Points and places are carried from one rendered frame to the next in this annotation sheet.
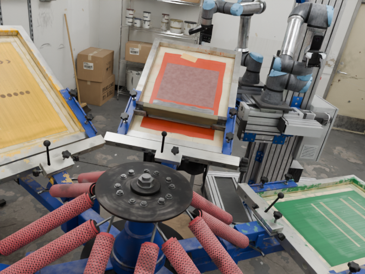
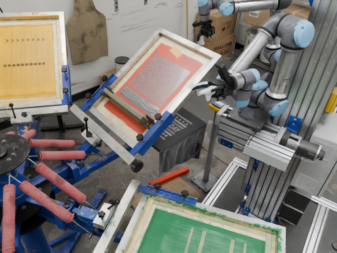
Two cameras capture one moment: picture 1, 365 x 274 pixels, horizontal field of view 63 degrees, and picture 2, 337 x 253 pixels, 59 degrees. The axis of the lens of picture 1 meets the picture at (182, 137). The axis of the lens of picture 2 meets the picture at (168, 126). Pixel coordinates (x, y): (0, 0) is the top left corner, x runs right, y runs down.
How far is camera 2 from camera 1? 1.41 m
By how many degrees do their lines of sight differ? 37
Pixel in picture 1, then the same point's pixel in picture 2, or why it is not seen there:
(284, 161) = (281, 180)
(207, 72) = (180, 70)
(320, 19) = (287, 38)
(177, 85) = (149, 77)
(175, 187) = (10, 161)
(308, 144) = (306, 174)
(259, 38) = not seen: outside the picture
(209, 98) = (164, 97)
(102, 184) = not seen: outside the picture
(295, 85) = (262, 105)
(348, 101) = not seen: outside the picture
